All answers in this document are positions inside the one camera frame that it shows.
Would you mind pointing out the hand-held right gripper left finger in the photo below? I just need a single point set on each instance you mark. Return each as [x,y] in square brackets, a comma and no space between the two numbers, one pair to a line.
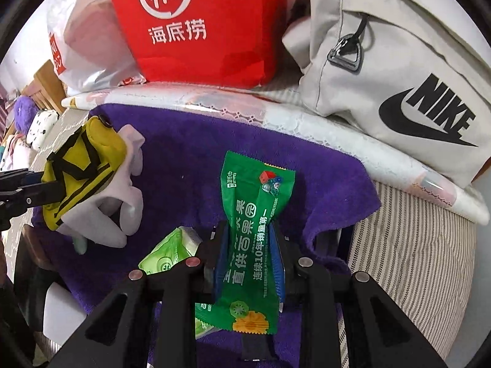
[219,260]

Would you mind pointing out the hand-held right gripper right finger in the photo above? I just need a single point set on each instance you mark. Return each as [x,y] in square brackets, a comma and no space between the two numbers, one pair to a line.
[278,268]

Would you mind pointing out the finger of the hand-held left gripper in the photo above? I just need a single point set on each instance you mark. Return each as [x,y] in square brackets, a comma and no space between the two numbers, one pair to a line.
[17,177]
[34,197]

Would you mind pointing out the green snack packet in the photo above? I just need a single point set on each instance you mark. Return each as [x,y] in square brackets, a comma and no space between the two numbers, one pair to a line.
[253,214]

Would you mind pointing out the pale soft toy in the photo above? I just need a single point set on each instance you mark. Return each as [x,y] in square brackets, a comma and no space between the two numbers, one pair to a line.
[115,207]

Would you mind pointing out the green tissue packet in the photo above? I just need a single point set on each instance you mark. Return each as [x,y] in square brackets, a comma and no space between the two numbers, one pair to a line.
[168,253]

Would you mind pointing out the white spotted plush toy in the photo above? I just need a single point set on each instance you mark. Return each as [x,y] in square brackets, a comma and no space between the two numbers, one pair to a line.
[42,128]

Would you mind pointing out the purple plush toy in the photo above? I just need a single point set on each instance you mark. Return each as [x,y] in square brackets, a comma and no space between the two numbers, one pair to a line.
[25,117]

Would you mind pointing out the brown cardboard box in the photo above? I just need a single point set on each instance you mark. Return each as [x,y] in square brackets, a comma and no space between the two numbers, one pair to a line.
[48,84]

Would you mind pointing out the purple towel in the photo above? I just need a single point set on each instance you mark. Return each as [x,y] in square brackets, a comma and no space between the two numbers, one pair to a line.
[184,161]

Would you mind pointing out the white box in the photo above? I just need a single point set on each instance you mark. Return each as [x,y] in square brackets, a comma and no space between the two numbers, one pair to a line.
[57,314]

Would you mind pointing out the white lace cloth roll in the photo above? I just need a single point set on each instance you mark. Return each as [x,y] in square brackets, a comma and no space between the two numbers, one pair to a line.
[307,122]

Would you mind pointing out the white plastic bag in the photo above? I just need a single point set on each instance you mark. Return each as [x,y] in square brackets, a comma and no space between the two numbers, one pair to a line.
[88,46]

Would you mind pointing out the red paper bag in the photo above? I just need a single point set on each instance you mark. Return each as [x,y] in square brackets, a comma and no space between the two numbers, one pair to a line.
[211,57]

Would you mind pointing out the beige sports bag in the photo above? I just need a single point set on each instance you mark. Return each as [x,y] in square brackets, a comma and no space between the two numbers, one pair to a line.
[383,65]

